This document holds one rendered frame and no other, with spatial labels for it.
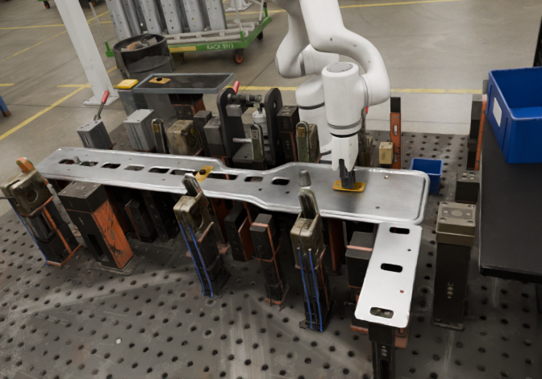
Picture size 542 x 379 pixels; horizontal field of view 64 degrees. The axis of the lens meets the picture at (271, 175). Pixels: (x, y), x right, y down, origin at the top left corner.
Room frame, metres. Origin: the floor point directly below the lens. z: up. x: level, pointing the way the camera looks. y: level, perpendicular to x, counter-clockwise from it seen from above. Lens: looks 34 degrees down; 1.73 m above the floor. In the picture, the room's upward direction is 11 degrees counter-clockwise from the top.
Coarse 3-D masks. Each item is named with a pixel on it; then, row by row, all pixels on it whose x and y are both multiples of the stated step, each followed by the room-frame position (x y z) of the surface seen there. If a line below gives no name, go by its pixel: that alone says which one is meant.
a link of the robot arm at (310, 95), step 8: (312, 48) 1.53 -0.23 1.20; (304, 56) 1.51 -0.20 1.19; (312, 56) 1.51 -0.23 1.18; (320, 56) 1.51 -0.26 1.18; (328, 56) 1.51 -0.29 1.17; (336, 56) 1.52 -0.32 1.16; (304, 64) 1.51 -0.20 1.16; (312, 64) 1.50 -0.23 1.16; (320, 64) 1.51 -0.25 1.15; (328, 64) 1.50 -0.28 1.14; (312, 72) 1.52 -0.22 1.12; (320, 72) 1.52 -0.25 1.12; (312, 80) 1.56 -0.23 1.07; (320, 80) 1.52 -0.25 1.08; (304, 88) 1.54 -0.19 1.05; (312, 88) 1.52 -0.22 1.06; (320, 88) 1.51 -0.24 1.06; (296, 96) 1.55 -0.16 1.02; (304, 96) 1.52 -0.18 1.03; (312, 96) 1.51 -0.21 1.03; (320, 96) 1.51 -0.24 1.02; (304, 104) 1.52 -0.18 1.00; (312, 104) 1.51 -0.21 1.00; (320, 104) 1.51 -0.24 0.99
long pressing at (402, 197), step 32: (96, 160) 1.40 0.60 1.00; (128, 160) 1.35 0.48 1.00; (160, 160) 1.31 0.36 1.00; (192, 160) 1.26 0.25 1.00; (224, 192) 1.05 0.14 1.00; (256, 192) 1.02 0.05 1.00; (320, 192) 0.96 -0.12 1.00; (352, 192) 0.93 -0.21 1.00; (384, 192) 0.90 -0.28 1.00; (416, 192) 0.88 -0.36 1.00; (416, 224) 0.77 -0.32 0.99
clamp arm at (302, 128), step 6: (300, 126) 1.17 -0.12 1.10; (306, 126) 1.16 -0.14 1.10; (300, 132) 1.16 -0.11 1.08; (306, 132) 1.16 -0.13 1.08; (300, 138) 1.17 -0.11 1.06; (306, 138) 1.16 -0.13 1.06; (300, 144) 1.16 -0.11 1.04; (306, 144) 1.15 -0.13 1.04; (300, 150) 1.16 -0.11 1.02; (306, 150) 1.15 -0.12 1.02; (300, 156) 1.16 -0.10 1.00; (306, 156) 1.15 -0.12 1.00
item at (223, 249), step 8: (208, 176) 1.17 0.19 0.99; (216, 176) 1.19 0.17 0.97; (208, 200) 1.15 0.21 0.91; (216, 200) 1.17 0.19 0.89; (208, 208) 1.16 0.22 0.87; (216, 208) 1.16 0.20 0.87; (224, 208) 1.19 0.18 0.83; (216, 216) 1.15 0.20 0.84; (224, 216) 1.18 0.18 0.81; (216, 224) 1.15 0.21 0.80; (224, 224) 1.17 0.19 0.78; (216, 232) 1.16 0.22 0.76; (224, 232) 1.16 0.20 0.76; (224, 240) 1.15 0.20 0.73; (224, 248) 1.14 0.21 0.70
